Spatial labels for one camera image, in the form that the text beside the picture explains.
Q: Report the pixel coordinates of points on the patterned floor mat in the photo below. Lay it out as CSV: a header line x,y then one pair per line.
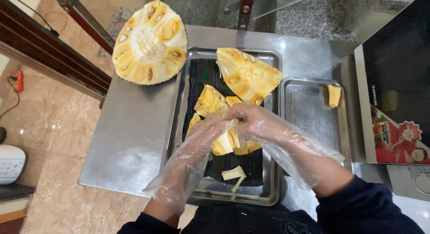
x,y
116,26

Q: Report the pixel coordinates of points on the round jackfruit half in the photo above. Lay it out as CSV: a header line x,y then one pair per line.
x,y
149,42

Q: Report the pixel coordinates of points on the large steel tray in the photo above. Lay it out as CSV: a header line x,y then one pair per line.
x,y
174,126

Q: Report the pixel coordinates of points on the person's right hand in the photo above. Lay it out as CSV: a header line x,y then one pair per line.
x,y
265,126

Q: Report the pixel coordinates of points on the yellow jackfruit bulb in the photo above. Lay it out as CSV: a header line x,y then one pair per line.
x,y
334,95

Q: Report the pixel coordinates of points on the wide pale jackfruit strip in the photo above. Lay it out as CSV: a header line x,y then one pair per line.
x,y
233,173

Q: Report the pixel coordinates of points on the black oven with silver frame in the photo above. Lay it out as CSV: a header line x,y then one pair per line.
x,y
396,59

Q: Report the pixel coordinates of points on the small yellow jackfruit chunk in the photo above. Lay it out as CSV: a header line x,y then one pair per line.
x,y
221,145

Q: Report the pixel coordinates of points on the dark low shelf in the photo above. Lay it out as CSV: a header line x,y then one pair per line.
x,y
13,207

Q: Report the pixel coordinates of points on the thin pale jackfruit strip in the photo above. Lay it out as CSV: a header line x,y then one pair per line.
x,y
238,185

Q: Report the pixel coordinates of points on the dark wooden door frame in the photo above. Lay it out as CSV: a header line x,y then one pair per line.
x,y
50,49

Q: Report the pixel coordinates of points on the dark patterned cloth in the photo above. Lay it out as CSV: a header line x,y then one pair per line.
x,y
205,73

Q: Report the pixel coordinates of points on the glass panel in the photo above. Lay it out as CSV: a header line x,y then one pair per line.
x,y
278,2

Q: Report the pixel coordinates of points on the small steel tray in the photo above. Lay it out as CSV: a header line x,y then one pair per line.
x,y
309,123

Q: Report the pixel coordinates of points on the person's left hand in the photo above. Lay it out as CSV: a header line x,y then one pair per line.
x,y
198,150

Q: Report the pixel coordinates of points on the red sticker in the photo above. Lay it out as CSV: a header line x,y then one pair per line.
x,y
399,140

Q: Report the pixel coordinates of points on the person's right fingers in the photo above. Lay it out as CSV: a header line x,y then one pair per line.
x,y
240,118

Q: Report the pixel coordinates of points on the person's left fingers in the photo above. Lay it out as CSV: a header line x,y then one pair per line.
x,y
211,128

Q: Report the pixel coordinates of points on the person's dark navy jacket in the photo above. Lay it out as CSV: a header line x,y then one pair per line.
x,y
302,217

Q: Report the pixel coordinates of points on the orange power plug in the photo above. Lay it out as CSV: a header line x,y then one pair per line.
x,y
20,81

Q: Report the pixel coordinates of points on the white rice cooker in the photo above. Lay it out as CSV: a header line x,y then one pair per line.
x,y
10,164

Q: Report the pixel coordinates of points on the large yellow jackfruit wedge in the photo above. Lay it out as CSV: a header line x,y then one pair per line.
x,y
247,74

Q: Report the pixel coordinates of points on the red metal frame bar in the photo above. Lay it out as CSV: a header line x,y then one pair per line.
x,y
246,9
89,24

